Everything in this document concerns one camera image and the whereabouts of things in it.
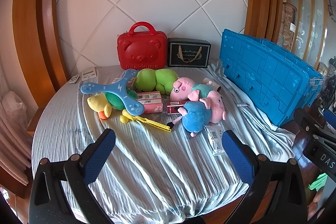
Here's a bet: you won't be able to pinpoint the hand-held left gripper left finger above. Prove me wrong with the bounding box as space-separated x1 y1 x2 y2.
29 129 116 224

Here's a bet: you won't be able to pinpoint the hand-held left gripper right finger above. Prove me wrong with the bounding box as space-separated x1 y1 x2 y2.
222 130 307 224

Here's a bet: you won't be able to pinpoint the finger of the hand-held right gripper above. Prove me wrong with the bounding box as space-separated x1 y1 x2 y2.
293 107 331 139
323 109 336 132

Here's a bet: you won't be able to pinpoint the white barcode packet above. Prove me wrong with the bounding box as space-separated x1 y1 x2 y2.
205 126 227 157

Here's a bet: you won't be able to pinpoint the yellow and green duck plush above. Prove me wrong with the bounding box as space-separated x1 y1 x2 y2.
87 91 137 120

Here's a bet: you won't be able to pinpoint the yellow plastic clip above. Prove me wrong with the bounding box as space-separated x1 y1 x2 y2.
119 112 172 133

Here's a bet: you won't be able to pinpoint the pink pig plush blue clothes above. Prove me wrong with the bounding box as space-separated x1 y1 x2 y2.
167 91 227 138

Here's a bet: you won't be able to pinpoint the blue plastic crate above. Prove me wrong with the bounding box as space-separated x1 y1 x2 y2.
219 28 324 127

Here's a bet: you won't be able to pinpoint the blue boomerang toy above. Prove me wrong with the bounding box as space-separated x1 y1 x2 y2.
80 69 145 115

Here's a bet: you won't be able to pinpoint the pink box with white label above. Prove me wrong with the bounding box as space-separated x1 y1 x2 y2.
136 91 164 115

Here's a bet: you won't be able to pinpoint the cardboard tube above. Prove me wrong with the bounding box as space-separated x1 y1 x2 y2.
204 78 222 91

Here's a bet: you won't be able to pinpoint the dark red box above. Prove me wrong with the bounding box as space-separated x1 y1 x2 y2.
166 101 188 115

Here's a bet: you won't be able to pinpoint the pink pig plush teal clothes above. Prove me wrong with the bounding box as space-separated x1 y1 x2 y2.
170 76 214 102

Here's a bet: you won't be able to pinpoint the green plush toy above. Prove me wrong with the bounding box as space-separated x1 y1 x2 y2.
131 68 179 95

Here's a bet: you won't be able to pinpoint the green cloth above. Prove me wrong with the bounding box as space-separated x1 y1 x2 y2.
308 174 328 191

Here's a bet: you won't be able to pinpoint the dark plant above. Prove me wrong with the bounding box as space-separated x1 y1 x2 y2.
319 55 336 110

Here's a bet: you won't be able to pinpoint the small white remote control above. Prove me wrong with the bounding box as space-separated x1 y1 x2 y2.
68 73 81 85

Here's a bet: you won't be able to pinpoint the wooden chair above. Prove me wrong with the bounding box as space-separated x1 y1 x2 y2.
0 106 34 199

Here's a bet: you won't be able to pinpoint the clear plastic bag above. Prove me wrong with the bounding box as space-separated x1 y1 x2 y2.
2 91 27 121

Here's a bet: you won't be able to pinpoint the glass partition with wooden slats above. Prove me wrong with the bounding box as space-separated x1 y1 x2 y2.
283 0 332 71

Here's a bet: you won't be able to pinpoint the red bear suitcase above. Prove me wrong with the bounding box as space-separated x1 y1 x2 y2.
117 22 168 71

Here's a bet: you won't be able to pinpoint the black gift box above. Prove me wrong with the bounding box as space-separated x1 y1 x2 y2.
167 38 212 68

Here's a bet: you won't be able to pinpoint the patterned wall hanging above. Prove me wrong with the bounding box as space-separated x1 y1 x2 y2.
278 3 298 49

